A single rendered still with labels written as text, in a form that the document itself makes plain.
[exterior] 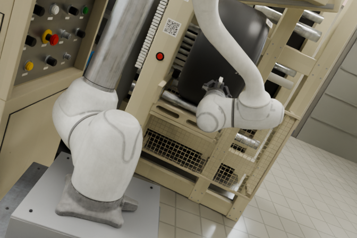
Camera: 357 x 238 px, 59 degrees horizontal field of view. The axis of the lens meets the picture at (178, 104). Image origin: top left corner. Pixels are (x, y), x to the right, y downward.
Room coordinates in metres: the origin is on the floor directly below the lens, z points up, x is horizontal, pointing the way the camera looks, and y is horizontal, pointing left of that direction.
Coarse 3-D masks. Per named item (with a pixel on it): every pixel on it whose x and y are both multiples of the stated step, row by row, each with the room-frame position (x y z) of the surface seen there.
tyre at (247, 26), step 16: (224, 0) 1.61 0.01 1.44; (224, 16) 1.50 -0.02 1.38; (240, 16) 1.53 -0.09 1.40; (256, 16) 1.57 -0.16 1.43; (240, 32) 1.47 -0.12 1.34; (256, 32) 1.49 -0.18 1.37; (192, 48) 1.47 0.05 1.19; (208, 48) 1.43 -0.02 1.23; (256, 48) 1.46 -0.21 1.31; (192, 64) 1.44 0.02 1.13; (208, 64) 1.42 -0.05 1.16; (224, 64) 1.42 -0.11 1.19; (192, 80) 1.45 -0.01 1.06; (208, 80) 1.43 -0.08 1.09; (224, 80) 1.43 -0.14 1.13; (240, 80) 1.43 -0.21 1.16; (192, 96) 1.51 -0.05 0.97
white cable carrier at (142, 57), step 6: (162, 0) 1.65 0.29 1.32; (162, 6) 1.65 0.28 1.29; (162, 12) 1.65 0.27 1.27; (156, 18) 1.65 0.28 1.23; (156, 24) 1.65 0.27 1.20; (150, 30) 1.65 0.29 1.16; (156, 30) 1.67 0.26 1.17; (150, 36) 1.65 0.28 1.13; (144, 42) 1.65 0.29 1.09; (150, 42) 1.65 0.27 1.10; (144, 48) 1.66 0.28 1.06; (144, 54) 1.65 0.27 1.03; (138, 60) 1.65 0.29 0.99; (144, 60) 1.69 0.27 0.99; (138, 66) 1.65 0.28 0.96
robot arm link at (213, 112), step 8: (208, 96) 1.09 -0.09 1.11; (216, 96) 1.08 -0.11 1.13; (200, 104) 1.05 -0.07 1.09; (208, 104) 1.02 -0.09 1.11; (216, 104) 1.03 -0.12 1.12; (224, 104) 1.03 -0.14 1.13; (232, 104) 1.04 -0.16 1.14; (200, 112) 1.00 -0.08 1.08; (208, 112) 0.98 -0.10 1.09; (216, 112) 0.99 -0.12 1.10; (224, 112) 1.02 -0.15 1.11; (232, 112) 1.02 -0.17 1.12; (200, 120) 0.99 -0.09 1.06; (208, 120) 0.98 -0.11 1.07; (216, 120) 0.98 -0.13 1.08; (224, 120) 1.01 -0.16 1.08; (232, 120) 1.02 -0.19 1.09; (200, 128) 0.99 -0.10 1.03; (208, 128) 0.98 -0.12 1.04; (216, 128) 0.98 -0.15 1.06
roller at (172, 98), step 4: (164, 92) 1.56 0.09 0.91; (168, 92) 1.57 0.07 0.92; (160, 96) 1.56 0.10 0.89; (164, 96) 1.55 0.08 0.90; (168, 96) 1.55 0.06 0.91; (172, 96) 1.56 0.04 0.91; (176, 96) 1.57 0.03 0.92; (168, 100) 1.56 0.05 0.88; (172, 100) 1.55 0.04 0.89; (176, 100) 1.55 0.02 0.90; (180, 100) 1.55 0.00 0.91; (184, 100) 1.56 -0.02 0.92; (176, 104) 1.56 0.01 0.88; (180, 104) 1.55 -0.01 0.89; (184, 104) 1.55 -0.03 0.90; (188, 104) 1.55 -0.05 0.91; (192, 104) 1.56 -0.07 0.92; (188, 108) 1.55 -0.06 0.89; (192, 108) 1.55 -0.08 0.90; (196, 108) 1.55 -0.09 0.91
